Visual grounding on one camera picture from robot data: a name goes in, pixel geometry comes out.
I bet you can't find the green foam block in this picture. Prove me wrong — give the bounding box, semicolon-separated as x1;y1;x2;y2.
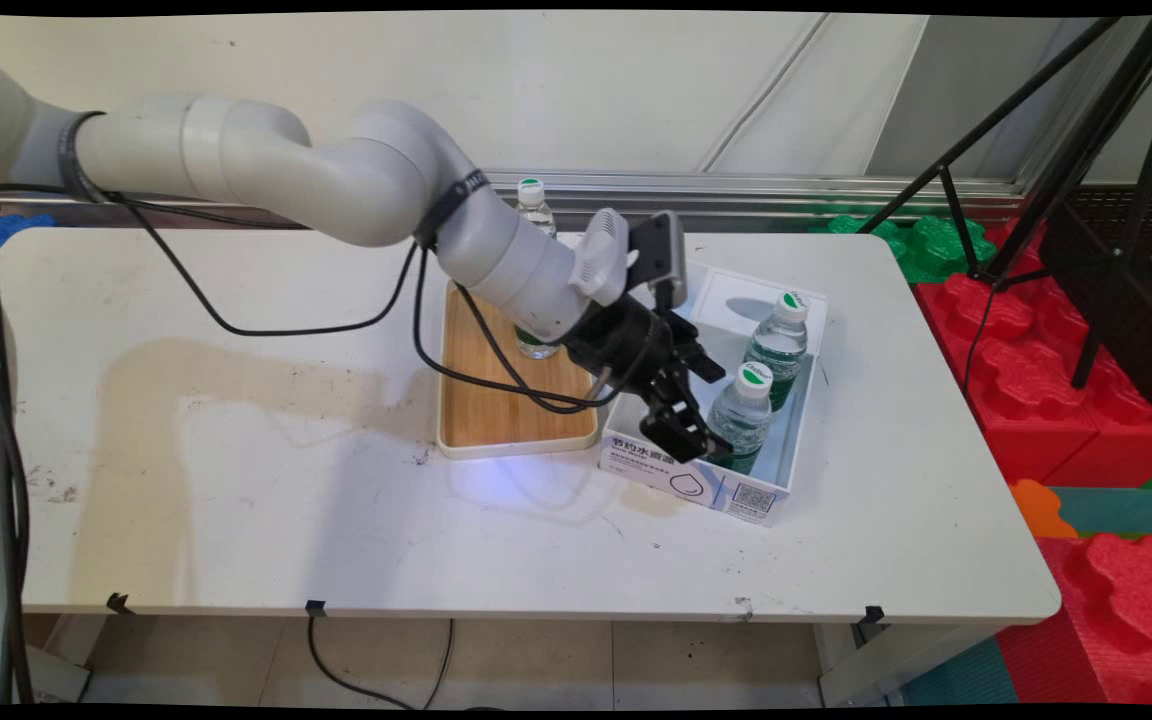
806;213;997;284

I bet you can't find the clear water bottle green label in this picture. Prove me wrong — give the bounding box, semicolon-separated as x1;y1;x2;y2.
514;325;562;361
516;178;558;239
701;362;775;476
744;290;811;411

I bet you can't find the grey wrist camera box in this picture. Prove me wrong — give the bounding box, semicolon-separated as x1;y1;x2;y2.
626;210;687;311

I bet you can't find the white and green cardboard box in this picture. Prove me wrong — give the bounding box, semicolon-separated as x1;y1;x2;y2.
598;260;830;528

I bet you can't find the orange foam piece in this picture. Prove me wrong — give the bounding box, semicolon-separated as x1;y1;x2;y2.
1011;480;1079;541

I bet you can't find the black tripod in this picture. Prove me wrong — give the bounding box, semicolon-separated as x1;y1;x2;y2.
856;15;1152;389

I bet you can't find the black cable under table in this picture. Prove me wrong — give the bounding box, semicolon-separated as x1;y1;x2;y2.
308;615;457;711

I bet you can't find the aluminium wall rail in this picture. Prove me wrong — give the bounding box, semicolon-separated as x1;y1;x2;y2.
481;168;1027;217

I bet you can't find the dark speaker cabinet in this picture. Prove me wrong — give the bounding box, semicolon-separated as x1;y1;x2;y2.
1041;185;1152;416

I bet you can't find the teal foam mat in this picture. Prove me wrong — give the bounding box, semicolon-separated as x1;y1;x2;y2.
1051;487;1152;541

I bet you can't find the black base cable bundle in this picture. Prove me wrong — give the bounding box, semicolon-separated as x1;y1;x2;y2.
0;185;34;706

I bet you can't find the large red foam block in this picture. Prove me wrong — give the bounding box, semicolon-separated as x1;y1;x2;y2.
914;220;1152;488

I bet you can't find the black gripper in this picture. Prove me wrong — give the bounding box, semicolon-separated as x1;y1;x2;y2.
561;296;734;466

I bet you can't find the black cable strap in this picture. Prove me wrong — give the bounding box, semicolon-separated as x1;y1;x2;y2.
416;170;489;247
58;110;109;203

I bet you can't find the wooden tray with cream rim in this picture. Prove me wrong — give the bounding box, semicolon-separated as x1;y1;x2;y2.
436;280;600;461

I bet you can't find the white table leg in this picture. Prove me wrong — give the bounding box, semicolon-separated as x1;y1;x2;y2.
816;625;999;707

